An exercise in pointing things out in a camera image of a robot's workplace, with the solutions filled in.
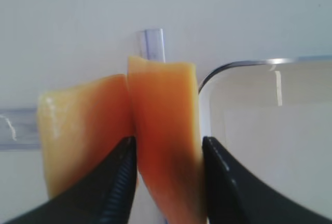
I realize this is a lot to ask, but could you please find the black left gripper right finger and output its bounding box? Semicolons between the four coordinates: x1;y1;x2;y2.
202;136;331;223

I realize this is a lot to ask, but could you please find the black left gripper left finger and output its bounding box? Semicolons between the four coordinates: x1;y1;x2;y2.
9;137;137;223

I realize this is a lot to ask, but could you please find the orange cheese slice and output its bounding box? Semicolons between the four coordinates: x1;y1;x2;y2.
127;55;208;224
37;74;135;198

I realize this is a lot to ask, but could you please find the clear cheese holder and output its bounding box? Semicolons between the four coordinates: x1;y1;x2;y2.
1;108;40;151

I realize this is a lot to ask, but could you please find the cream rectangular metal tray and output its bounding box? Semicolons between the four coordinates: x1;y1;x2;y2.
199;55;331;208

